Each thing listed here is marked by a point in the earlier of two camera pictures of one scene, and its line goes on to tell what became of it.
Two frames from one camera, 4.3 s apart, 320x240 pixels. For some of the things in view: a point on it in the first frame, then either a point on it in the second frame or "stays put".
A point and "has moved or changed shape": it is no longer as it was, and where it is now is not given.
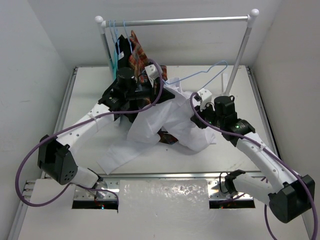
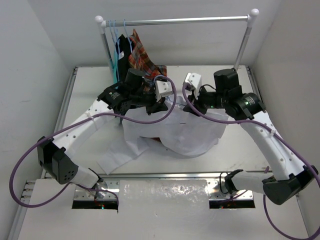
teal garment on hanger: [115, 63] stays put
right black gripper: [200, 123] to [197, 103]
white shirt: [175, 110] has moved or changed shape
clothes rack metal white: [250, 19] stays put
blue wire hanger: [199, 72] to [179, 100]
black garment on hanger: [124, 48] stays put
